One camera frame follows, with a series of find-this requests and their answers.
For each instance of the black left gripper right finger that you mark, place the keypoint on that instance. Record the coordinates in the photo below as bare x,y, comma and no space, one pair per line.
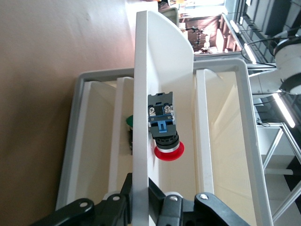
188,214

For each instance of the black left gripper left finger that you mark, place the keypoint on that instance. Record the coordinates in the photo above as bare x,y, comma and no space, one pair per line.
103,212

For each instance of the red mushroom push button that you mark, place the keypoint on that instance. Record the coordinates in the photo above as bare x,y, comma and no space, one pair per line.
162,117

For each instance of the white plastic divider panel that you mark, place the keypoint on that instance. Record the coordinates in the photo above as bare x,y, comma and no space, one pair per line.
164,58

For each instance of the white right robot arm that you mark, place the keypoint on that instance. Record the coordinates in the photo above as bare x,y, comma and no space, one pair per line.
289,61

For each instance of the white plastic drawer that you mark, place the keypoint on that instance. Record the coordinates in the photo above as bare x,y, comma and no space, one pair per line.
98,117
225,129

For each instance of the green push button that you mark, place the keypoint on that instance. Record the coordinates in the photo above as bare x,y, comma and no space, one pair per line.
129,121

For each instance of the white drawer cabinet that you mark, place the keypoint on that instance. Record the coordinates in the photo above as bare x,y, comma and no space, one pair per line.
255,141

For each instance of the aluminium profile rack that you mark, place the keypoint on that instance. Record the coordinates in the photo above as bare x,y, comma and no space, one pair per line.
274,144

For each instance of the ceiling light strip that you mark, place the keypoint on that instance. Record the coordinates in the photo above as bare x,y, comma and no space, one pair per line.
249,53
284,110
234,26

